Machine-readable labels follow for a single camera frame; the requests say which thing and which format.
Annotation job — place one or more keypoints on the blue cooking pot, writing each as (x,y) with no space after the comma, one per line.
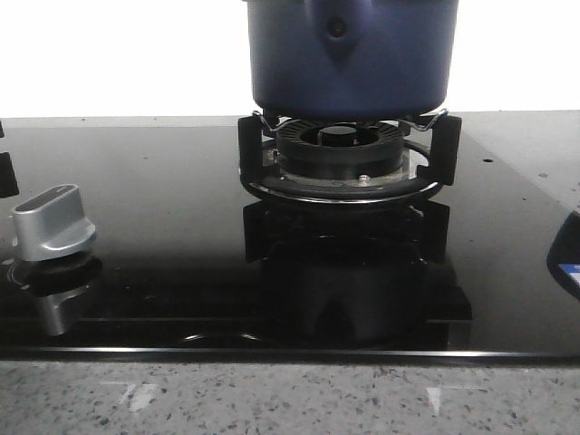
(350,60)

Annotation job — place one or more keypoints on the right black burner pot support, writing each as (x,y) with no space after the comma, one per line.
(429,161)

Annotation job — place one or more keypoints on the black burner pot support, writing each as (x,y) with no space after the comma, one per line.
(429,161)
(8,182)

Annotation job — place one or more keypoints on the left black burner pot support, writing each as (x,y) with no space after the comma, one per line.
(8,182)

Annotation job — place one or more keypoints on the right black gas burner head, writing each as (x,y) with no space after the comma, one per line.
(325,150)

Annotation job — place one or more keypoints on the black glass gas cooktop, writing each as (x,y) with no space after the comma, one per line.
(186,266)

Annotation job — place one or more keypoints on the white counter tape marker right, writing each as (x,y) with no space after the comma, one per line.
(454,400)

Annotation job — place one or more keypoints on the white counter tape marker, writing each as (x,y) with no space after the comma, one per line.
(454,400)
(136,396)

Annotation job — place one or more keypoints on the white counter tape marker left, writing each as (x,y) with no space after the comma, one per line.
(136,396)

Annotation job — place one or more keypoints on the silver right stove knob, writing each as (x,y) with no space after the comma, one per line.
(52,225)

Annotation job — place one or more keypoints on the blue white cooktop sticker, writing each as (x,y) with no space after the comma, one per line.
(572,271)

